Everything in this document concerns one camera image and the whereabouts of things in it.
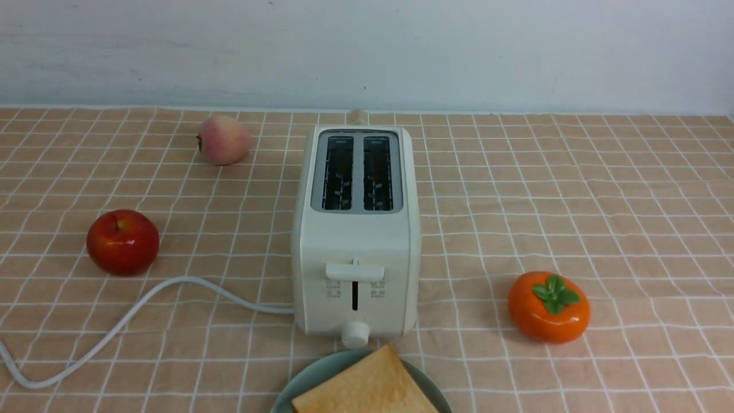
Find pink peach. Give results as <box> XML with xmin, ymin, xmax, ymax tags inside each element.
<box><xmin>197</xmin><ymin>115</ymin><xmax>252</xmax><ymax>166</ymax></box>

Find toast slice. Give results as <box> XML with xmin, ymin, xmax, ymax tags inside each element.
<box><xmin>291</xmin><ymin>344</ymin><xmax>438</xmax><ymax>412</ymax></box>

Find white power cable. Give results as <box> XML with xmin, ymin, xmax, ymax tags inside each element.
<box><xmin>0</xmin><ymin>276</ymin><xmax>295</xmax><ymax>389</ymax></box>

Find red apple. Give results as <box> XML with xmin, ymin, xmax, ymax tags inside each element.
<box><xmin>86</xmin><ymin>209</ymin><xmax>160</xmax><ymax>276</ymax></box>

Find orange checkered tablecloth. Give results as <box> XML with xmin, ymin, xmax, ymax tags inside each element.
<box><xmin>1</xmin><ymin>108</ymin><xmax>733</xmax><ymax>412</ymax></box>

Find orange persimmon with green leaves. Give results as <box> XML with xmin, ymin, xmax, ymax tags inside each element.
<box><xmin>507</xmin><ymin>270</ymin><xmax>591</xmax><ymax>344</ymax></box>

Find white two-slot toaster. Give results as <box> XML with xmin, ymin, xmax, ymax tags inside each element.
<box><xmin>291</xmin><ymin>125</ymin><xmax>421</xmax><ymax>349</ymax></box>

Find light green round plate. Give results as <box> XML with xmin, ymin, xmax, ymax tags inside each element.
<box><xmin>270</xmin><ymin>349</ymin><xmax>453</xmax><ymax>412</ymax></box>

